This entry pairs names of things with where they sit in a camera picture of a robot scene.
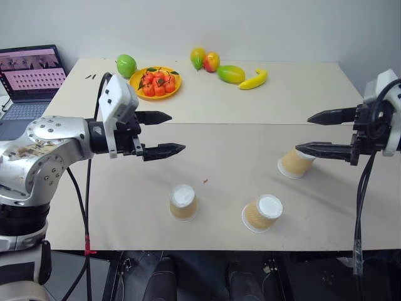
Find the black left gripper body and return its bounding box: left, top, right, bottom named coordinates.
left=113, top=111, right=147, bottom=157

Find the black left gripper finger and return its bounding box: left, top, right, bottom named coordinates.
left=142, top=142, right=187, bottom=162
left=135, top=110, right=174, bottom=125

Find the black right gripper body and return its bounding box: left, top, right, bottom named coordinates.
left=350, top=102, right=396, bottom=167

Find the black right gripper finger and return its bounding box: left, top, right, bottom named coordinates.
left=306, top=106, right=360, bottom=127
left=294, top=141, right=356, bottom=164

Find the yellow plate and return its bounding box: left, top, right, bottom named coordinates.
left=129, top=66, right=183, bottom=102

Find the tan paper cup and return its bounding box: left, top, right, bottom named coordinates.
left=241, top=194, right=284, bottom=234
left=169, top=184, right=199, bottom=223
left=277, top=147, right=316, bottom=180

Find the green toy apple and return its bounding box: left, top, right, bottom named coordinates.
left=116, top=54, right=138, bottom=79

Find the yellow green toy mango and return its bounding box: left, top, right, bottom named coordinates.
left=190, top=47, right=207, bottom=71

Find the red yellow toy mango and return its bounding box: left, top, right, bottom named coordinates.
left=202, top=51, right=221, bottom=73

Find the green orange toy mango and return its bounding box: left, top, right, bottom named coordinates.
left=217, top=65, right=246, bottom=85

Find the yellow toy banana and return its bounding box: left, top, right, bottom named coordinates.
left=238, top=68, right=269, bottom=91

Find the grey laptop with pink screen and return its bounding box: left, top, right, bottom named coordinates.
left=0, top=44, right=68, bottom=140

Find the dark rounded shape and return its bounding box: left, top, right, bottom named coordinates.
left=147, top=256, right=177, bottom=301
left=226, top=261, right=253, bottom=301

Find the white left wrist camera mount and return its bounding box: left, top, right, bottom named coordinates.
left=98, top=73, right=140, bottom=159

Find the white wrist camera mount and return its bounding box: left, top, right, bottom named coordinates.
left=98, top=73, right=140, bottom=159
left=363, top=69, right=401, bottom=157

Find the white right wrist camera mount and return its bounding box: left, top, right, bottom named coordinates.
left=363, top=69, right=401, bottom=157

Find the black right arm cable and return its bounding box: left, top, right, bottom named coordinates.
left=352, top=78, right=401, bottom=301

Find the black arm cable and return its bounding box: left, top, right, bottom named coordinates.
left=61, top=71, right=114, bottom=301
left=352, top=78, right=401, bottom=301

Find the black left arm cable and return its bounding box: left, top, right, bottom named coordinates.
left=61, top=71, right=114, bottom=301

